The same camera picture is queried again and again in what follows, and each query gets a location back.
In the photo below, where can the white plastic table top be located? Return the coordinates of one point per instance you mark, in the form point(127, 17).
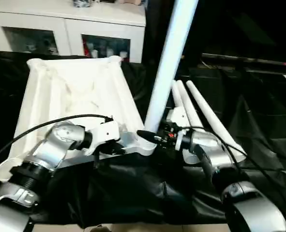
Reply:
point(60, 96)

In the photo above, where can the white plastic table leg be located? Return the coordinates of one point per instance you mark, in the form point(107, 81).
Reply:
point(176, 94)
point(171, 60)
point(186, 101)
point(210, 113)

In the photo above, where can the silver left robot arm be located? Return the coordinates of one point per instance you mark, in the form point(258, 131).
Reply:
point(55, 149)

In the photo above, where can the small white cup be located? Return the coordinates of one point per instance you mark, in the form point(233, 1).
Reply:
point(123, 54)

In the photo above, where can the white blue carton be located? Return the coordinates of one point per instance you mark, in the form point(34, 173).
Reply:
point(109, 53)

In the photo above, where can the small white jar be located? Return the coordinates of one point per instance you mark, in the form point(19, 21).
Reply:
point(95, 50)

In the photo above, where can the black metal rod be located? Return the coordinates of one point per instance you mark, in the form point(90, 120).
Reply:
point(254, 60)

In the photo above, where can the white glass-door cabinet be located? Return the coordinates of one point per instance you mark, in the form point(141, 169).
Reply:
point(72, 19)

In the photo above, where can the blue white patterned mug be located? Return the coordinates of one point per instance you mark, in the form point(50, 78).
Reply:
point(82, 3)

